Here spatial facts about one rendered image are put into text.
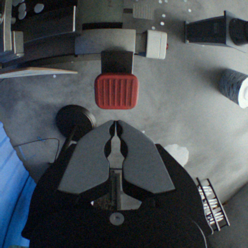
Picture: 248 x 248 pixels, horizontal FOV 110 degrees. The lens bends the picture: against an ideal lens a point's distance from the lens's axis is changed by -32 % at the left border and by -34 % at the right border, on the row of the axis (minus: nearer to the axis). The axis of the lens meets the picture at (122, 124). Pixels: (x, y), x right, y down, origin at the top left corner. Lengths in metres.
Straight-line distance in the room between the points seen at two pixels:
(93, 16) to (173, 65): 0.82
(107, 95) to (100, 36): 0.16
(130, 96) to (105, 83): 0.04
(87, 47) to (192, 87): 0.98
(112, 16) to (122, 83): 0.18
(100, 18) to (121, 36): 0.06
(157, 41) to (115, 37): 0.10
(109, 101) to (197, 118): 1.19
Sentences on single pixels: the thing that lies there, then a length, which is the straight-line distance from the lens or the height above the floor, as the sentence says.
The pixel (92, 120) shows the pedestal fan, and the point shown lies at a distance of 1.09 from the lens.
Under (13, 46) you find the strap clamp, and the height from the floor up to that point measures 0.73.
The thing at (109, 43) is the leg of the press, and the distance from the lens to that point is 0.31.
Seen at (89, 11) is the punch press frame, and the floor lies 0.65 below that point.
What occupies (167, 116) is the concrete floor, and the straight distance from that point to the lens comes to 1.17.
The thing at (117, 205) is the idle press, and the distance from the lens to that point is 1.35.
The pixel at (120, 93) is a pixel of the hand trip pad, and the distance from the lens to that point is 0.20.
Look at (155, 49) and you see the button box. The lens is 0.34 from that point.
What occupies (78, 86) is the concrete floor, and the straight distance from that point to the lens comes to 1.03.
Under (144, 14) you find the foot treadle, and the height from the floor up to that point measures 0.16.
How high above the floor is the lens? 0.95
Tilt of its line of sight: 58 degrees down
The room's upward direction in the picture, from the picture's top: 176 degrees clockwise
